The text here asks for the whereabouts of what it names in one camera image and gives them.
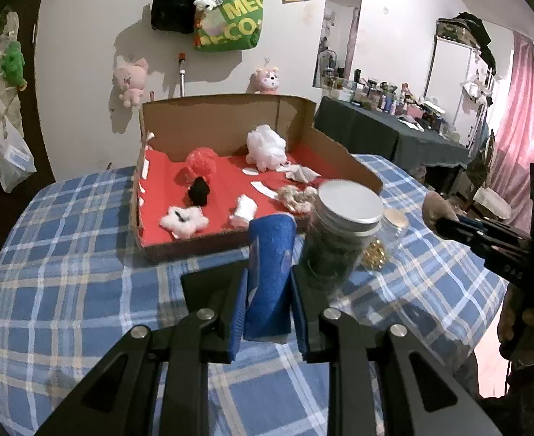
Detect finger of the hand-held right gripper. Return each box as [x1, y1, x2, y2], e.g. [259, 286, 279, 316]
[435, 216, 500, 242]

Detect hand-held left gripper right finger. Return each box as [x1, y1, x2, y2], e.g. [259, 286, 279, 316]
[289, 265, 504, 436]

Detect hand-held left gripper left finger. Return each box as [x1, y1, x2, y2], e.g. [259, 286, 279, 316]
[35, 267, 250, 436]

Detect beige soft puff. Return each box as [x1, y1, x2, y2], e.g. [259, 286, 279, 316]
[421, 191, 461, 230]

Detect blue sponge roll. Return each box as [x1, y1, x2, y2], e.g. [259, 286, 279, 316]
[243, 215, 297, 342]

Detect white fluffy flower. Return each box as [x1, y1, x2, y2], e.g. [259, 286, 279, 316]
[159, 206, 209, 239]

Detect white speckled scrunchie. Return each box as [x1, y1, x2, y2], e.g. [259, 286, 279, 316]
[278, 185, 319, 212]

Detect black pompom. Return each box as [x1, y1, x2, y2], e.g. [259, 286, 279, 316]
[189, 176, 212, 205]

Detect white cloth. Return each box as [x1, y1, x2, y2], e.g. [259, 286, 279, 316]
[287, 163, 322, 184]

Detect cardboard box with red lining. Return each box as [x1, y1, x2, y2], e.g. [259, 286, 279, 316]
[129, 94, 384, 265]

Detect person's right forearm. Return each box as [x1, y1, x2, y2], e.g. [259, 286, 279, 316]
[469, 352, 534, 436]

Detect white soft puff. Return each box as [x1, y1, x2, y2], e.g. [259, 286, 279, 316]
[229, 194, 259, 228]

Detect person's right hand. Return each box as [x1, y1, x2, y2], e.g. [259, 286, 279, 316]
[496, 283, 534, 367]

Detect clear jar with gold beads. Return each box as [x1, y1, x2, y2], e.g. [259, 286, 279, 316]
[359, 209, 411, 272]

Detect glass jar with dark contents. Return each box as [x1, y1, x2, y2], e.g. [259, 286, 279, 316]
[300, 180, 385, 301]

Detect pink curtain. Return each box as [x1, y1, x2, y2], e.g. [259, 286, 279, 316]
[493, 32, 534, 219]

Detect table with dark cloth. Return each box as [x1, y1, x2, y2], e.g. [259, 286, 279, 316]
[314, 96, 472, 179]

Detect row of bottles and cosmetics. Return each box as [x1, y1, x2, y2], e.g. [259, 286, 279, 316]
[324, 67, 449, 128]

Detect red mesh bath pouf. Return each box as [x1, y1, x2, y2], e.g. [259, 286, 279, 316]
[185, 147, 218, 187]

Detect blue plaid blanket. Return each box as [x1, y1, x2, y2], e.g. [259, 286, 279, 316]
[0, 153, 511, 436]

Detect white mesh bath pouf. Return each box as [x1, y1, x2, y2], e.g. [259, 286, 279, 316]
[246, 124, 288, 172]

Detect pink plush with spotted face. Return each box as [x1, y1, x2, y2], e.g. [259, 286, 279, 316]
[249, 68, 281, 96]

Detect red and white stick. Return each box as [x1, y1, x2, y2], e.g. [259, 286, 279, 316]
[178, 52, 188, 99]

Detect pale pink plush pig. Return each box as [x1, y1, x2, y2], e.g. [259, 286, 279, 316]
[113, 56, 150, 109]

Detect hanging plastic bags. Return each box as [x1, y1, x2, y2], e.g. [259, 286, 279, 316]
[0, 7, 37, 194]

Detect green tote bag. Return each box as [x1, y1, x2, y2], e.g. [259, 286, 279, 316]
[193, 0, 266, 52]

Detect black bag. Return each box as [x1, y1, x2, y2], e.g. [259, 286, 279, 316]
[151, 0, 203, 35]

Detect green plush toy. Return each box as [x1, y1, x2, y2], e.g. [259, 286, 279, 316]
[0, 41, 28, 90]

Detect wall mirror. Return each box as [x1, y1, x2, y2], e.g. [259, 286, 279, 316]
[312, 0, 364, 90]

